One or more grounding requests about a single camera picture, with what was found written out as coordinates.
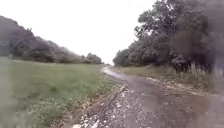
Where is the wet grey paved path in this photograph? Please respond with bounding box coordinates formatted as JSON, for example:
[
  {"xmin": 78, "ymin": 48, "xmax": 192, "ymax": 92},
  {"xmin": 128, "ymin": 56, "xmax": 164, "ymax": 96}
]
[{"xmin": 71, "ymin": 66, "xmax": 224, "ymax": 128}]

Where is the grass verge with leaves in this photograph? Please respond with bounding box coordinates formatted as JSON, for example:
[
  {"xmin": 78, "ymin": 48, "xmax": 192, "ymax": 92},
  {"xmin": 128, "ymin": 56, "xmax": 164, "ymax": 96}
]
[{"xmin": 113, "ymin": 64, "xmax": 224, "ymax": 96}]

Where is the dense wood of trees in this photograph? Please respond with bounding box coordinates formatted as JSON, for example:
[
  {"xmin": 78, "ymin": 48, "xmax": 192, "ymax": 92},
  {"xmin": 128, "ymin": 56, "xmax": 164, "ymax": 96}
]
[{"xmin": 112, "ymin": 0, "xmax": 224, "ymax": 75}]

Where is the green grass field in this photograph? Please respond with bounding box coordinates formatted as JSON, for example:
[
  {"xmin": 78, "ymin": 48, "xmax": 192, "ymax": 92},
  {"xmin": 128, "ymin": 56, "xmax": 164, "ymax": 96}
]
[{"xmin": 0, "ymin": 56, "xmax": 116, "ymax": 128}]

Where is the row of dark trees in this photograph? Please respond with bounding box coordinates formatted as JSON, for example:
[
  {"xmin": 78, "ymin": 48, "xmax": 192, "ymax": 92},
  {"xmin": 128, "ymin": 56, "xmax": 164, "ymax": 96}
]
[{"xmin": 0, "ymin": 14, "xmax": 103, "ymax": 65}]

